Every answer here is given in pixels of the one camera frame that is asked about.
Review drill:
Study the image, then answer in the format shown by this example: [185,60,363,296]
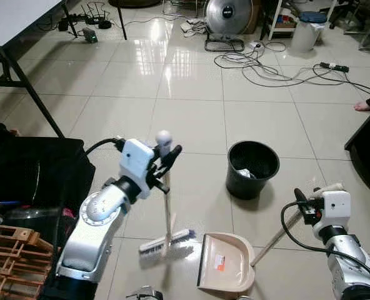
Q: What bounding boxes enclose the beige long-handled dustpan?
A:
[196,182,347,294]

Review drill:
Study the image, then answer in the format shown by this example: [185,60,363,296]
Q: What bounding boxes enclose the silver round floor fan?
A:
[203,0,254,53]

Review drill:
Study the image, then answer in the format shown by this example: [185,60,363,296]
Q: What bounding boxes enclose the black round waste bucket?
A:
[226,140,281,201]

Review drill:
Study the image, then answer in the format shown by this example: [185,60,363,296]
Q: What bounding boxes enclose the crumpled white paper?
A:
[234,167,256,179]

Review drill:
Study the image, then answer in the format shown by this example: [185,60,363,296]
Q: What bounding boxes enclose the person's bare foot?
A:
[353,99,370,113]

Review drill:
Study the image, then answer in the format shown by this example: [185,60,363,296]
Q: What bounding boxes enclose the robot silver leg part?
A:
[125,285,164,300]

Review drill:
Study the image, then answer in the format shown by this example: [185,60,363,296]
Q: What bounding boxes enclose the black power strip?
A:
[319,61,350,73]

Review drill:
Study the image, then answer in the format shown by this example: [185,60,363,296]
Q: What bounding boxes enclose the black bag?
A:
[0,121,96,208]

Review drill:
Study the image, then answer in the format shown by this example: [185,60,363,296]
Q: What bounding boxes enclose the white power strip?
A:
[183,18,205,33]

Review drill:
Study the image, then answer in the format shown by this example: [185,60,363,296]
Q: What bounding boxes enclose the small grey box device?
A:
[81,27,99,44]

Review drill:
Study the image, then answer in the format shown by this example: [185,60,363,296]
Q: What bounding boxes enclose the white bin with blue lid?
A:
[291,11,329,53]

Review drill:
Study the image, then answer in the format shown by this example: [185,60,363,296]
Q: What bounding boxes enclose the black router with antennas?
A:
[78,1,112,29]

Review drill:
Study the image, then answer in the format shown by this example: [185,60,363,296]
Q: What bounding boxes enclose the white table with black legs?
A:
[0,0,129,138]

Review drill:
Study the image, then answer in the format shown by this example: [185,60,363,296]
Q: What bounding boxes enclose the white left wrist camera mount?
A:
[119,138,156,200]

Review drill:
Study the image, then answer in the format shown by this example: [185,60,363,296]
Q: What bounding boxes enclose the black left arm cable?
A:
[83,137,125,158]

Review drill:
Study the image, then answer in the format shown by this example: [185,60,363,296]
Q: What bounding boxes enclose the tangled floor cables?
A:
[212,40,370,96]

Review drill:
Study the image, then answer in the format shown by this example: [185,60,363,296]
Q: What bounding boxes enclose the white shelf frame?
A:
[259,0,312,42]

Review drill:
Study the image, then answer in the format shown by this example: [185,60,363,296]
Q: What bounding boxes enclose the grey metal-frame chair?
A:
[327,0,370,52]

